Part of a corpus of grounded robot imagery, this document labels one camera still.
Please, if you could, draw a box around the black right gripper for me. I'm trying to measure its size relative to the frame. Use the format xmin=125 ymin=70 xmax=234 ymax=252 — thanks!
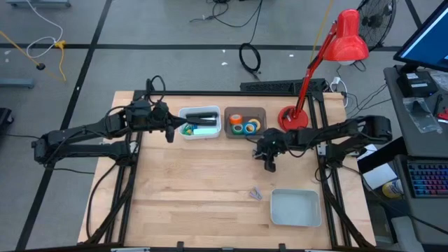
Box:
xmin=252 ymin=127 xmax=292 ymax=174

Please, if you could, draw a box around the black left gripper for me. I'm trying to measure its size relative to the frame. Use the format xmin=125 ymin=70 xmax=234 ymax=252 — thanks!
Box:
xmin=150 ymin=101 xmax=192 ymax=144

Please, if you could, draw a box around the black stapler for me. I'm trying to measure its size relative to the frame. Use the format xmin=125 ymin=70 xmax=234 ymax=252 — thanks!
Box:
xmin=185 ymin=111 xmax=218 ymax=127

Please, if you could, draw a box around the mint green stapler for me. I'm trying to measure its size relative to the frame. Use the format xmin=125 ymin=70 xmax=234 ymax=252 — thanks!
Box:
xmin=192 ymin=127 xmax=218 ymax=137

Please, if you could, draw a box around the purple staple remover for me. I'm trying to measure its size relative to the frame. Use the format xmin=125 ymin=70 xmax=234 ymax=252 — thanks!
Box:
xmin=248 ymin=186 xmax=263 ymax=202

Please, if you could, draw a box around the white plastic bin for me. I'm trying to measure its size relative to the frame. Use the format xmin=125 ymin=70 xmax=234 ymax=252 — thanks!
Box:
xmin=178 ymin=106 xmax=223 ymax=140

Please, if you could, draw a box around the brown plastic bin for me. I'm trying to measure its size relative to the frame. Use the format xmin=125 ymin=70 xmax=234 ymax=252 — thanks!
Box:
xmin=224 ymin=106 xmax=268 ymax=140

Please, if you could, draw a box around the black power strip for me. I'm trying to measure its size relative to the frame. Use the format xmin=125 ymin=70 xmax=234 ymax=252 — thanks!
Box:
xmin=239 ymin=78 xmax=327 ymax=94

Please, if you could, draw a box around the grey plastic tray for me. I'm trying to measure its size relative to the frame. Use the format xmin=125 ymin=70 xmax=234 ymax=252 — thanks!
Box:
xmin=269 ymin=188 xmax=323 ymax=228

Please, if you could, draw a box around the white power adapter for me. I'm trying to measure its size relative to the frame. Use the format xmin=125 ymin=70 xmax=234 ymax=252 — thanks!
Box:
xmin=330 ymin=76 xmax=347 ymax=106

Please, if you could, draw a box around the white paper box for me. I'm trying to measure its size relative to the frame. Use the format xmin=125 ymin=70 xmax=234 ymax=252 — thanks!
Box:
xmin=362 ymin=162 xmax=398 ymax=190

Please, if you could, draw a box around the red desk lamp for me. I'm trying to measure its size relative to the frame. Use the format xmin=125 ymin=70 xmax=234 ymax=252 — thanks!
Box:
xmin=277 ymin=8 xmax=370 ymax=134

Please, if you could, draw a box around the yellow lidded container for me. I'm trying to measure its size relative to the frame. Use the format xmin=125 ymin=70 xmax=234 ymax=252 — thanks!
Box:
xmin=381 ymin=178 xmax=404 ymax=200

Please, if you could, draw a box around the grey side desk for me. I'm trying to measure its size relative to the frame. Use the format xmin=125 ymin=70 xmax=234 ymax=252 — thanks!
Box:
xmin=383 ymin=64 xmax=448 ymax=158

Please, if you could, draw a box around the yellow pole with black base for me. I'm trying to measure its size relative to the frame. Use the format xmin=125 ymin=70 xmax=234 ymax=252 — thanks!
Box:
xmin=0 ymin=31 xmax=46 ymax=71

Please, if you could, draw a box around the clear plastic bag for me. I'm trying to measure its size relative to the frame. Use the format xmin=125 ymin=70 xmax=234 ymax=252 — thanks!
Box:
xmin=402 ymin=97 xmax=442 ymax=134

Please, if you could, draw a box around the small black box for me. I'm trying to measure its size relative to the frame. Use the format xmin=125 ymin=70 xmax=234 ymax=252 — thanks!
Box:
xmin=396 ymin=71 xmax=438 ymax=98

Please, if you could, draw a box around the black floor fan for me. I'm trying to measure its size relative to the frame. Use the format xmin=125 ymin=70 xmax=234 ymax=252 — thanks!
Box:
xmin=356 ymin=0 xmax=398 ymax=52

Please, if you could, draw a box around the backlit rainbow keyboard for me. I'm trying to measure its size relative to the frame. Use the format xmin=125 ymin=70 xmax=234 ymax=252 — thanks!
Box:
xmin=407 ymin=162 xmax=448 ymax=199

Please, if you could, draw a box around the grey chair armrest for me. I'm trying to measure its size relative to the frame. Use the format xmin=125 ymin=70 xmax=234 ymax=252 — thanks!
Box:
xmin=391 ymin=216 xmax=426 ymax=252

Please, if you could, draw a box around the grey table leg base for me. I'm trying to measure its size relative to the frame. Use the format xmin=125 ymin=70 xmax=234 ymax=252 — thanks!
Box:
xmin=6 ymin=0 xmax=71 ymax=8
xmin=0 ymin=78 xmax=35 ymax=89

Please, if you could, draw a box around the black floor object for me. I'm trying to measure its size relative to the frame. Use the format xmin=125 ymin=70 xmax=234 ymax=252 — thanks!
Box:
xmin=0 ymin=107 xmax=14 ymax=127

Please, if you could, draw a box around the computer monitor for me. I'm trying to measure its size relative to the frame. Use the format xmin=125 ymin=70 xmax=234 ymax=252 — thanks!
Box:
xmin=393 ymin=0 xmax=448 ymax=74

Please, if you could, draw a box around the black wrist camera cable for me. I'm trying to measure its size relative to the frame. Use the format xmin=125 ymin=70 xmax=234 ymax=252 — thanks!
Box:
xmin=148 ymin=74 xmax=167 ymax=104

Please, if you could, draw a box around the black aluminium table frame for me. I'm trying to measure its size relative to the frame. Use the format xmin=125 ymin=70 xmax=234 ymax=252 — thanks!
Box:
xmin=83 ymin=78 xmax=375 ymax=251

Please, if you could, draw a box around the coiled black cable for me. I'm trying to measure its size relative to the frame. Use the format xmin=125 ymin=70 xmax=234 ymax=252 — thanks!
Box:
xmin=239 ymin=42 xmax=263 ymax=80

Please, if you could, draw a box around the thin yellow strap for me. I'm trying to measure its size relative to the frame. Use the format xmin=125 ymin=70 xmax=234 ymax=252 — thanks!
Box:
xmin=310 ymin=0 xmax=334 ymax=62

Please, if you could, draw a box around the black floor cable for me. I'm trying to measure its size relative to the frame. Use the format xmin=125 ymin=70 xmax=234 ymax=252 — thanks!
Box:
xmin=190 ymin=0 xmax=264 ymax=46

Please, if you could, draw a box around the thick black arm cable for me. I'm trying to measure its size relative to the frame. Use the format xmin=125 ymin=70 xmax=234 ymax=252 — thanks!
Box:
xmin=85 ymin=162 xmax=118 ymax=242

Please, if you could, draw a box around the yellow floor cable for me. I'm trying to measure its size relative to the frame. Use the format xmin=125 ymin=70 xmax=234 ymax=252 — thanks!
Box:
xmin=54 ymin=40 xmax=68 ymax=83

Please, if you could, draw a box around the white floor cable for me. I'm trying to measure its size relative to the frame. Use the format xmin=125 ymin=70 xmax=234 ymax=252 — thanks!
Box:
xmin=26 ymin=0 xmax=64 ymax=60

